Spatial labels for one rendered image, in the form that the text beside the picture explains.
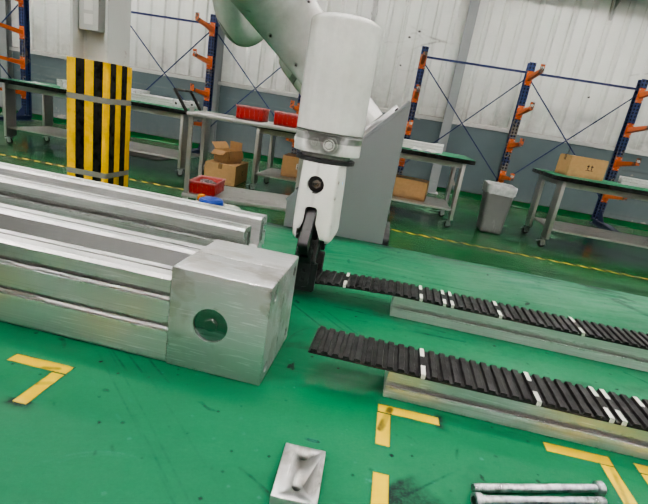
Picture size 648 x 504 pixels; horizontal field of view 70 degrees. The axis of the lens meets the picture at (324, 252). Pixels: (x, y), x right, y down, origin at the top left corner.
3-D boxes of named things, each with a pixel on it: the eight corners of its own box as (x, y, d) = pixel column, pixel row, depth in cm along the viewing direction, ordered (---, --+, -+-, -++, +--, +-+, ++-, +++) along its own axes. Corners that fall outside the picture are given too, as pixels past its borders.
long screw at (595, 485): (596, 488, 35) (600, 477, 35) (605, 498, 34) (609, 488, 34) (468, 488, 33) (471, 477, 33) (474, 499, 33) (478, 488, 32)
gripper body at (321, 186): (351, 157, 53) (335, 249, 56) (359, 152, 63) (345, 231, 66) (288, 146, 54) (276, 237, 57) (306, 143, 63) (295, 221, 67)
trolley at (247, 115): (296, 225, 417) (313, 110, 388) (296, 242, 364) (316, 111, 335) (181, 209, 407) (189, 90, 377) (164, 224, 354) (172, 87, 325)
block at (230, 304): (292, 328, 53) (304, 249, 50) (259, 386, 41) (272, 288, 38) (217, 311, 54) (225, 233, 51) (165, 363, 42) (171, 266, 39)
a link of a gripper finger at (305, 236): (308, 226, 52) (305, 263, 56) (323, 191, 58) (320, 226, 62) (298, 224, 53) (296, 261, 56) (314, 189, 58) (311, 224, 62)
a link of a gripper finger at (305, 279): (317, 249, 56) (309, 299, 58) (321, 243, 59) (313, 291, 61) (291, 244, 56) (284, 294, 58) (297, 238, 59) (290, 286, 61)
